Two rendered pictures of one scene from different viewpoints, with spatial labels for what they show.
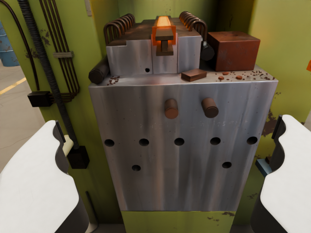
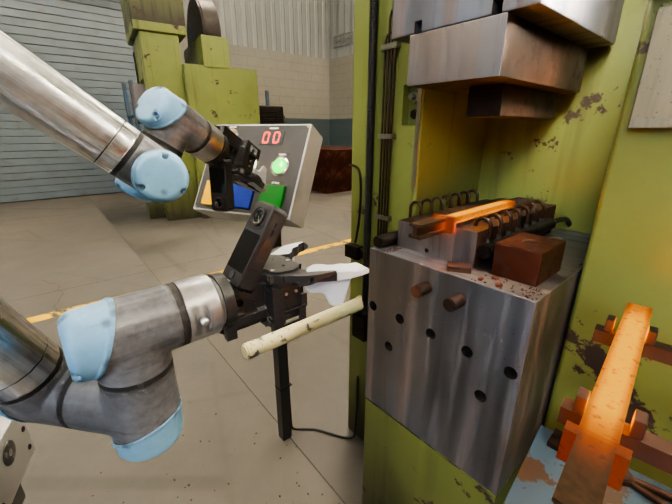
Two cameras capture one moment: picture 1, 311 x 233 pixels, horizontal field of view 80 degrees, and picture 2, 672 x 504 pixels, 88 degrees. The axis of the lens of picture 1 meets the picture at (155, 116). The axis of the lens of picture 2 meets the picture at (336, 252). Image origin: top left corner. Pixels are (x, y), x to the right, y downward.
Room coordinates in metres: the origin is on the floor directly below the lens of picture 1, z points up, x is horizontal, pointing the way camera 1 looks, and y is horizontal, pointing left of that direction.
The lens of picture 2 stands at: (-0.26, -0.38, 1.18)
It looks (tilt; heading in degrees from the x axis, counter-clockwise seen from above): 19 degrees down; 46
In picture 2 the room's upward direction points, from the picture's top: straight up
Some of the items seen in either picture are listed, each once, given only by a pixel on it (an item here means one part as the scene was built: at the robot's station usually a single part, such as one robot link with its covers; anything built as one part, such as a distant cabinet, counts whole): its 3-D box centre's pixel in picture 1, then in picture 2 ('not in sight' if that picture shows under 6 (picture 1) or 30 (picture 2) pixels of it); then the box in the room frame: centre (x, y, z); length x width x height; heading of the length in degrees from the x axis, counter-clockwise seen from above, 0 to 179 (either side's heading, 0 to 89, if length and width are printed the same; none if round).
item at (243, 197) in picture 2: not in sight; (242, 196); (0.24, 0.52, 1.01); 0.07 x 0.05 x 0.07; 111
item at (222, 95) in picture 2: not in sight; (213, 111); (2.35, 4.88, 1.45); 2.20 x 1.23 x 2.90; 175
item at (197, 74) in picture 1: (193, 74); (459, 267); (0.38, -0.09, 0.92); 0.04 x 0.03 x 0.01; 119
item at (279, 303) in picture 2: not in sight; (258, 293); (-0.03, 0.00, 0.97); 0.12 x 0.08 x 0.09; 176
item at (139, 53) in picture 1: (156, 37); (480, 222); (0.62, -0.02, 0.96); 0.42 x 0.20 x 0.09; 176
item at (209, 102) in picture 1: (209, 107); (454, 302); (0.32, -0.11, 0.87); 0.04 x 0.03 x 0.03; 176
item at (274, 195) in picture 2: not in sight; (272, 198); (0.28, 0.42, 1.01); 0.07 x 0.05 x 0.07; 111
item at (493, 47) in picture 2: not in sight; (502, 66); (0.62, -0.02, 1.32); 0.42 x 0.20 x 0.10; 176
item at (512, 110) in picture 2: not in sight; (515, 104); (0.66, -0.04, 1.24); 0.30 x 0.07 x 0.06; 176
